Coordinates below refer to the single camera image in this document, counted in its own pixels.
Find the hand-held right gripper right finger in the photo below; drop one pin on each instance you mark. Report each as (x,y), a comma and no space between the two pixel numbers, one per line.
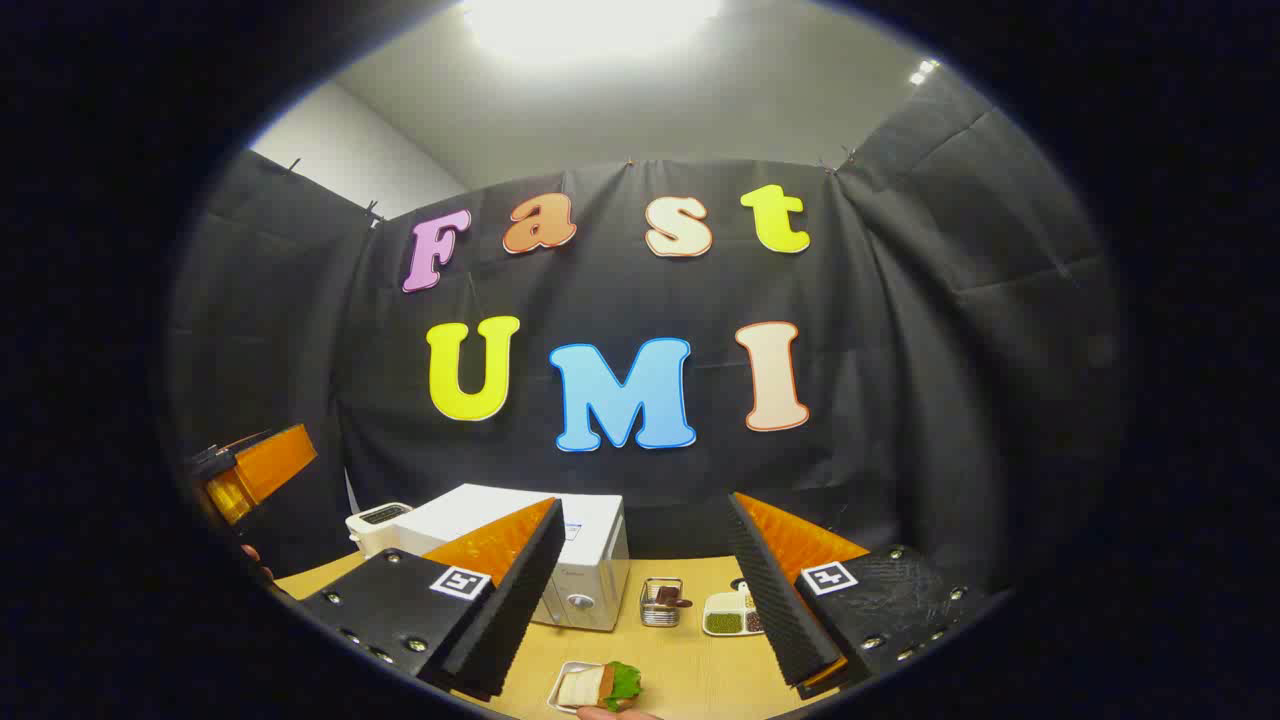
(775,600)

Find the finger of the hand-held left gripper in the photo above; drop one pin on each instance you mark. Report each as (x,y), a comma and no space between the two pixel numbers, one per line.
(226,497)
(280,460)

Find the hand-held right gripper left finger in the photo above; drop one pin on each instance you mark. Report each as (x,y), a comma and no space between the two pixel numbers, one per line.
(510,610)

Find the white microwave oven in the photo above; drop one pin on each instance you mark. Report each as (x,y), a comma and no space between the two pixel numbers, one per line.
(590,560)

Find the sandwich with lettuce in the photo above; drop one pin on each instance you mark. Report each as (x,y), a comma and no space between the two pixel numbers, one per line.
(600,685)

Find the white divided dish with beans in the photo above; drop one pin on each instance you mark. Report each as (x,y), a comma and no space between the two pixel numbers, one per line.
(722,622)

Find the small white rectangular plate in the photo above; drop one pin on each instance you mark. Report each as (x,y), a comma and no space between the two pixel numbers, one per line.
(560,690)

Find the brown spoon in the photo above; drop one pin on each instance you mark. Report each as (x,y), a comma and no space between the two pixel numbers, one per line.
(672,600)

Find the white toaster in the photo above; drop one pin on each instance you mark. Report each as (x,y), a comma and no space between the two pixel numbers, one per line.
(375,525)

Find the black backdrop cloth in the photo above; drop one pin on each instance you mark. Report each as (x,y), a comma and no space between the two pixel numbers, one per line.
(900,350)

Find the large ceiling light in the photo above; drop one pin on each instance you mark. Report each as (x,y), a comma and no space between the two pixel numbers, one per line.
(590,25)

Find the small ceiling light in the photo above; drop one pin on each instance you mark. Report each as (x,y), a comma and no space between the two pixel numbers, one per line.
(922,72)

